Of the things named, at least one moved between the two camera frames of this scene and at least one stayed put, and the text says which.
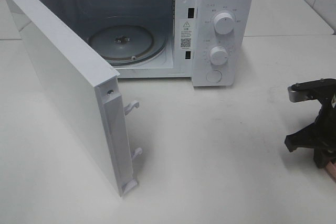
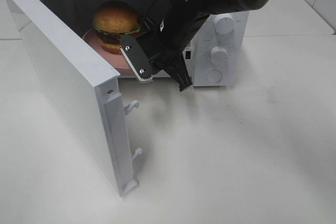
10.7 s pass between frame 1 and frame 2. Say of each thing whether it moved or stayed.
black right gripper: moved
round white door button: stayed
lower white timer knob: stayed
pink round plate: moved
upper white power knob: stayed
